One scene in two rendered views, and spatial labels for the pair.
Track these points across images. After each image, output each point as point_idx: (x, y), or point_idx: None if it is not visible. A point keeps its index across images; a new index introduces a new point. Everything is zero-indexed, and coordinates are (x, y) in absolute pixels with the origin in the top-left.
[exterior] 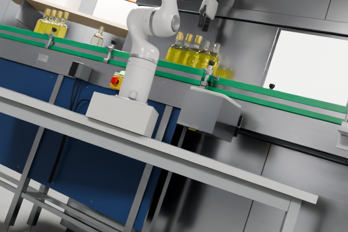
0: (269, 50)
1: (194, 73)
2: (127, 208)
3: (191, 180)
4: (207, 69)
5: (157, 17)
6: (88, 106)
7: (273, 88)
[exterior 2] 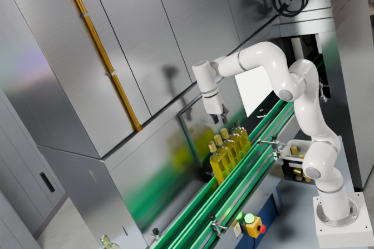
0: (236, 91)
1: (269, 154)
2: None
3: None
4: (278, 143)
5: (339, 148)
6: None
7: (251, 111)
